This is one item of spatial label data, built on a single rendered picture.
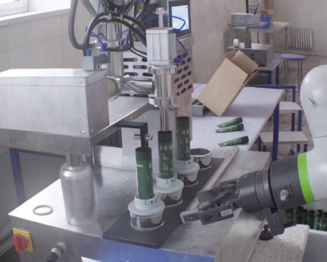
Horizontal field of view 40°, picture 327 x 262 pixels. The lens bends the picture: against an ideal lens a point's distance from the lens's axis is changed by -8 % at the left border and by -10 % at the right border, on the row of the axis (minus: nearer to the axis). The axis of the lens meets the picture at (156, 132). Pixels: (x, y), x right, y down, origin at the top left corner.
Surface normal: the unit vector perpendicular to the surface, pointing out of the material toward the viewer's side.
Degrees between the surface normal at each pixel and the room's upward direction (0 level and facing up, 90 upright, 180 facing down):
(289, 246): 0
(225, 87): 90
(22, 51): 90
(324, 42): 90
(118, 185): 0
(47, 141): 90
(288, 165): 32
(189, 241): 0
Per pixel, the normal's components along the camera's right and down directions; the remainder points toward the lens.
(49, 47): 0.92, 0.08
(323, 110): -0.55, 0.30
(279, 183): -0.50, -0.15
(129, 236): -0.04, -0.95
